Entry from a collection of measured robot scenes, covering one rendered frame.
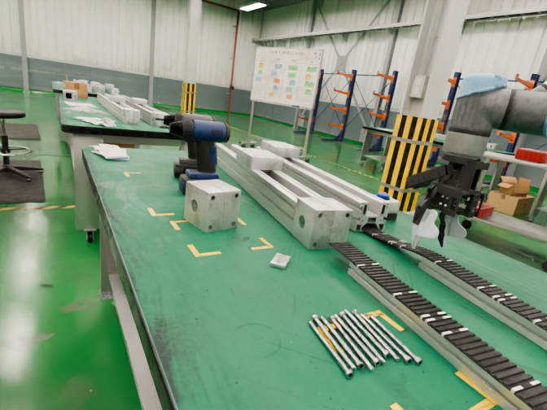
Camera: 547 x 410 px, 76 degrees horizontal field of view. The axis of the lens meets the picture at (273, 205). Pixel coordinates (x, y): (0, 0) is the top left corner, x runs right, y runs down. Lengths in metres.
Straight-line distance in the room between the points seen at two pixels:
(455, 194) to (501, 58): 8.74
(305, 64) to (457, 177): 5.87
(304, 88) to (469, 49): 4.69
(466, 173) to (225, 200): 0.50
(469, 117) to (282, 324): 0.51
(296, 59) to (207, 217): 6.00
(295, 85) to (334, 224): 5.90
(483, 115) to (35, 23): 15.27
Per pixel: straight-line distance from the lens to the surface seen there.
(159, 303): 0.56
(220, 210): 0.80
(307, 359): 0.49
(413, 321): 0.62
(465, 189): 0.77
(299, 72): 6.61
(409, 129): 4.11
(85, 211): 2.52
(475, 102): 0.76
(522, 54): 9.30
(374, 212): 1.01
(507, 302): 0.75
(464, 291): 0.78
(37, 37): 15.58
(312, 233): 0.78
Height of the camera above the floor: 1.09
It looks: 17 degrees down
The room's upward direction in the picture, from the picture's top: 9 degrees clockwise
